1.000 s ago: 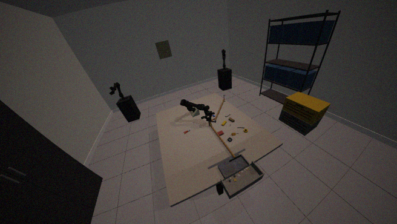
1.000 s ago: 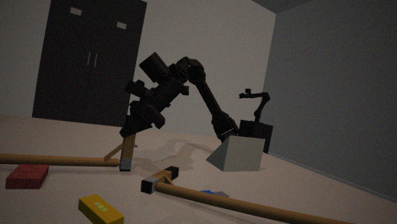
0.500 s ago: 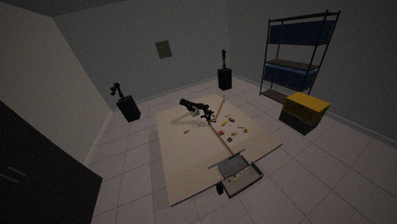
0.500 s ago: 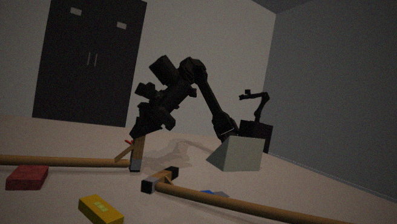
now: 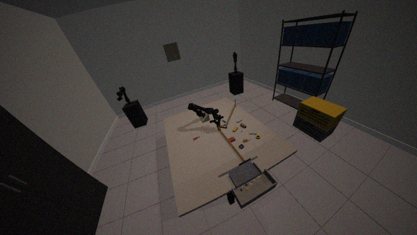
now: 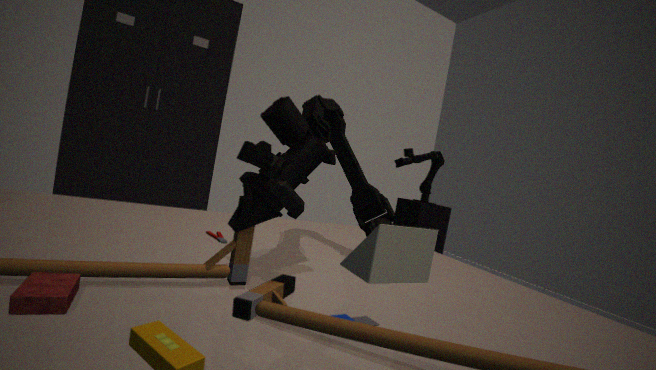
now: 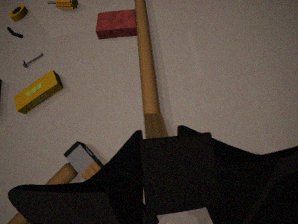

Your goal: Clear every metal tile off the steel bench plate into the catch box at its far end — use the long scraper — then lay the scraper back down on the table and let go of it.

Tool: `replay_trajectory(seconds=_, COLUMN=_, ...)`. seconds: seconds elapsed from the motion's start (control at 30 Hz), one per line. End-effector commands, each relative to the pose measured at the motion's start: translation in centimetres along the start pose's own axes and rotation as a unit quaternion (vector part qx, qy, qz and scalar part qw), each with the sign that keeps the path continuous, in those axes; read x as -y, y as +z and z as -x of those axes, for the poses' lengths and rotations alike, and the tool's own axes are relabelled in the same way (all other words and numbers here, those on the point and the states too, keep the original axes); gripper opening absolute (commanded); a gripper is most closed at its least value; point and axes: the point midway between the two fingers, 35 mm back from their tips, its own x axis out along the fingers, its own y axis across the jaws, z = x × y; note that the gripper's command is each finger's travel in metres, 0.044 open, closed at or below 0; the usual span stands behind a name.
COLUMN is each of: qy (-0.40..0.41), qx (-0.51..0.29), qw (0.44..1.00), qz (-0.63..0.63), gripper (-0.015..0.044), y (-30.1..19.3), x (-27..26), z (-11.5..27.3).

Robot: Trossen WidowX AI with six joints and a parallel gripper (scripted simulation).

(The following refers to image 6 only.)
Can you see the red-handled pliers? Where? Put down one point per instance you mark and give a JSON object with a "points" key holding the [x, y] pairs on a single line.
{"points": [[219, 237]]}

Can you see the yellow rectangular block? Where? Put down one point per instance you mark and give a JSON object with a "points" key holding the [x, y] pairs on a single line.
{"points": [[162, 349]]}

